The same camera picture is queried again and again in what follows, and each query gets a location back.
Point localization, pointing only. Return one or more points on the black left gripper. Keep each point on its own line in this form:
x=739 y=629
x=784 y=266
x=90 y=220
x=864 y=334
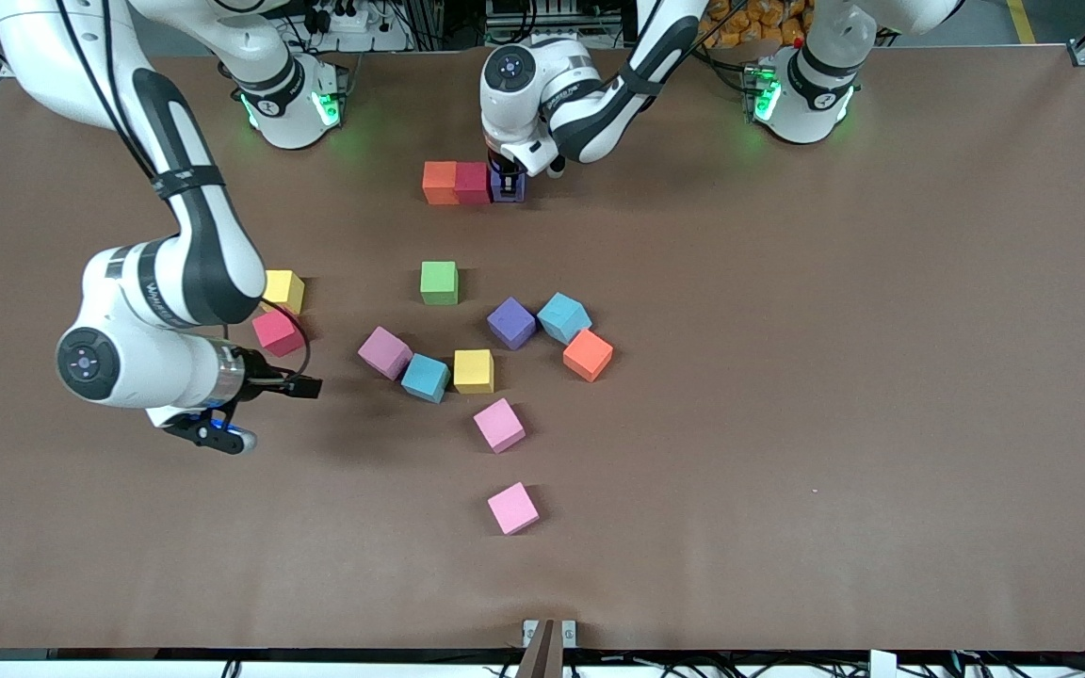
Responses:
x=506 y=173

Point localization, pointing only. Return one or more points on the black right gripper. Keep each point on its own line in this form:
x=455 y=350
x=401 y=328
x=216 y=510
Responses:
x=260 y=373

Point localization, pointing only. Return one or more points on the purple foam cube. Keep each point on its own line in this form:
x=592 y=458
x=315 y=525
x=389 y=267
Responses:
x=521 y=188
x=511 y=323

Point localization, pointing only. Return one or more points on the red foam cube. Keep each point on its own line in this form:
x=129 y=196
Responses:
x=277 y=334
x=472 y=184

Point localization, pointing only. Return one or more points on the orange foam cube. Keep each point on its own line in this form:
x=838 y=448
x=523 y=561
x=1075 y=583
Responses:
x=588 y=355
x=439 y=184

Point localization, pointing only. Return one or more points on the pink foam cube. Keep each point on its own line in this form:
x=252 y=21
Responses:
x=384 y=353
x=512 y=508
x=498 y=425

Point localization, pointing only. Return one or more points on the green foam cube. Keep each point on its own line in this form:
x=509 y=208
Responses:
x=439 y=282

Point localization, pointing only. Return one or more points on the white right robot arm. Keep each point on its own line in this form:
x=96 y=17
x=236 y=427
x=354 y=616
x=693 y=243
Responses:
x=137 y=377

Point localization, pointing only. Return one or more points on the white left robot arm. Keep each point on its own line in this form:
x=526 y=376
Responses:
x=514 y=104

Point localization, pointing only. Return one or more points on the yellow foam cube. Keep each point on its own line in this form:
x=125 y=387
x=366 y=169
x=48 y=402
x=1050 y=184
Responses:
x=286 y=290
x=473 y=371

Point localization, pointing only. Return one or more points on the blue foam cube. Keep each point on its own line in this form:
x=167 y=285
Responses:
x=563 y=317
x=425 y=377

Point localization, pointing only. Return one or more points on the white equipment box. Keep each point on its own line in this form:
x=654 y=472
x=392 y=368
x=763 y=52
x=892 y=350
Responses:
x=542 y=19

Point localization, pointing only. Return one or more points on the white power strip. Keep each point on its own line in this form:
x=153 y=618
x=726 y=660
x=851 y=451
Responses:
x=354 y=21

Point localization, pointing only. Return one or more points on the orange packets pile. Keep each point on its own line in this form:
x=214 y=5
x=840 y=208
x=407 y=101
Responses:
x=759 y=24

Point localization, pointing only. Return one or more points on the brown table cover sheet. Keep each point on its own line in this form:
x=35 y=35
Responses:
x=787 y=471

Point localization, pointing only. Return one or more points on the aluminium frame post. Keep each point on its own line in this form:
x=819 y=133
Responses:
x=426 y=24

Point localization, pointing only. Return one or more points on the small metal bracket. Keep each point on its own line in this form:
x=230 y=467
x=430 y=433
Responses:
x=569 y=633

